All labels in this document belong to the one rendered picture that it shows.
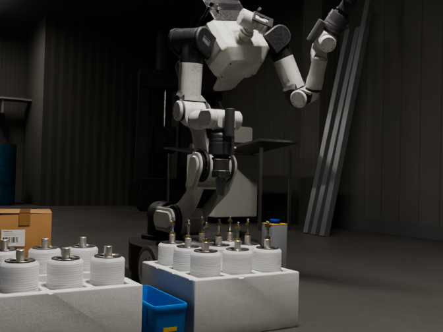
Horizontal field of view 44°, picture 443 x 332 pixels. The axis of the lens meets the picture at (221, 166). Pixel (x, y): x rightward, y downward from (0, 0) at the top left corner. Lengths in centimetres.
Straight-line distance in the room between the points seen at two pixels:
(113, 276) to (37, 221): 115
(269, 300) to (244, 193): 418
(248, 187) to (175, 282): 427
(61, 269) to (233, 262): 54
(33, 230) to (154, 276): 92
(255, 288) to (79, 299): 56
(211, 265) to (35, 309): 53
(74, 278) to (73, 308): 8
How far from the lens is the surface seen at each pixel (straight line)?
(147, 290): 187
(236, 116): 188
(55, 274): 153
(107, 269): 156
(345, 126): 502
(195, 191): 234
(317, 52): 240
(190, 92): 211
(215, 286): 168
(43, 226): 267
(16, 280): 150
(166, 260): 190
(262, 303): 179
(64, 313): 151
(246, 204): 596
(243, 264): 176
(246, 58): 224
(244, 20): 219
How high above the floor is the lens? 48
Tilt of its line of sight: 1 degrees up
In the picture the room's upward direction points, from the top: 2 degrees clockwise
